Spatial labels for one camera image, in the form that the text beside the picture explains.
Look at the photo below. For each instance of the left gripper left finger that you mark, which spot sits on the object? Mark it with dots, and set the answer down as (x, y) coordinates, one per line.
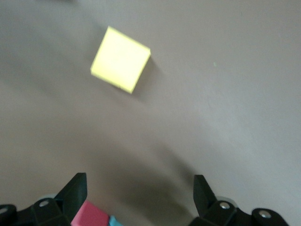
(70, 200)

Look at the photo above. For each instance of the brown paper table cover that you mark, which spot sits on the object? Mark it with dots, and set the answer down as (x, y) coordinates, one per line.
(211, 106)

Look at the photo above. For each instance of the blue foam block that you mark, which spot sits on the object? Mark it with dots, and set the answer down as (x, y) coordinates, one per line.
(114, 221)

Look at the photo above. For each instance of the yellow foam block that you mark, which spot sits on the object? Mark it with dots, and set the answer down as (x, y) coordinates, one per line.
(120, 58)

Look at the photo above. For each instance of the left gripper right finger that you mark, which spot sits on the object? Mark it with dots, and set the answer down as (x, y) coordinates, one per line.
(204, 200)

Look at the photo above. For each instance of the red foam block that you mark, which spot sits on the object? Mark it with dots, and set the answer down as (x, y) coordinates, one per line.
(90, 215)

